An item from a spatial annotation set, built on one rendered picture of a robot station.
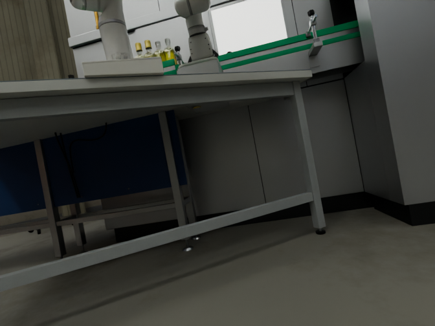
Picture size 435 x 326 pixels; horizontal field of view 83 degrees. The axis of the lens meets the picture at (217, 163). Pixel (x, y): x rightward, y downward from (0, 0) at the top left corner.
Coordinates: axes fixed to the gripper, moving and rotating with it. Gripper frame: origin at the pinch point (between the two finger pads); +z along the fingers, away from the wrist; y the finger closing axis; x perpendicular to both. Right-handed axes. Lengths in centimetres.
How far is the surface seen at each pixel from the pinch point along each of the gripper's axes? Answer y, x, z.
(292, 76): -36.7, 1.2, 10.9
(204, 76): -2.6, 22.0, 3.9
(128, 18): 50, -49, -48
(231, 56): -11.4, -20.7, -6.0
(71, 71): 252, -257, -78
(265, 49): -28.8, -21.1, -5.2
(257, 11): -29, -44, -29
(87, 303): 51, 56, 71
